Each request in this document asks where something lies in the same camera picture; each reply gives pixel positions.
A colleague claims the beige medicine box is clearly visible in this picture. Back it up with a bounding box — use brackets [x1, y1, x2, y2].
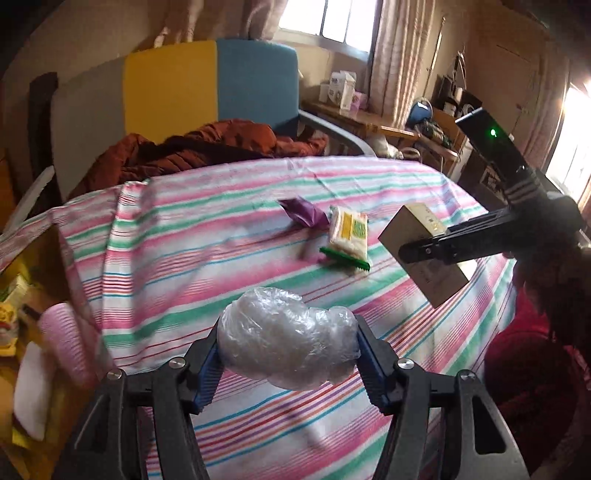
[378, 203, 478, 308]

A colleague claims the yellow green snack packet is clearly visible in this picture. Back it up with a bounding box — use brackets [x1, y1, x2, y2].
[320, 206, 370, 271]

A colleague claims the purple plastic bag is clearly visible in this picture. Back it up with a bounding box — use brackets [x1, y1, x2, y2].
[277, 197, 329, 230]

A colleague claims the white plastic bag bundle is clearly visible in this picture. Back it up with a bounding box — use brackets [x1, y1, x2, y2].
[13, 342, 57, 441]

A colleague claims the pink hair roller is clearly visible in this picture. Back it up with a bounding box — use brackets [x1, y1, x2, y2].
[39, 302, 98, 387]

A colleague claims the yellow patterned cloth ball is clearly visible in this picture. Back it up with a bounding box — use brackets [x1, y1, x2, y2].
[0, 302, 19, 357]

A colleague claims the small green white box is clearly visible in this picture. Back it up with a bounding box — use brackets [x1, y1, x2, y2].
[1, 274, 30, 310]

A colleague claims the wooden desk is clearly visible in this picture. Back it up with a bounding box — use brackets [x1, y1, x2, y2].
[301, 100, 461, 176]

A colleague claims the red pillow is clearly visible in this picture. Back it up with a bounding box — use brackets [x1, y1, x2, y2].
[484, 290, 590, 479]

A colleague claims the blue jug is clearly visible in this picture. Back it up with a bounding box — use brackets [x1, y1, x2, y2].
[406, 98, 433, 130]

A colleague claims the pink curtain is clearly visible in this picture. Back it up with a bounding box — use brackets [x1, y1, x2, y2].
[153, 1, 435, 125]

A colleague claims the gold box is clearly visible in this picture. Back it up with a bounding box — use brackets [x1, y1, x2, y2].
[1, 226, 109, 479]

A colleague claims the white carton on desk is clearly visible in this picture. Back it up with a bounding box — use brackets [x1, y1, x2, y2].
[318, 70, 356, 111]

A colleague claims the striped bed sheet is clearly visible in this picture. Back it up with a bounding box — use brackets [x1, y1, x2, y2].
[1, 157, 516, 479]

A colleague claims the rust red jacket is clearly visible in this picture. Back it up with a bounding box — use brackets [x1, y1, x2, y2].
[69, 119, 329, 199]

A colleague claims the grey yellow blue chair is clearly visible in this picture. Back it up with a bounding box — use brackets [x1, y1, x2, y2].
[13, 39, 374, 223]

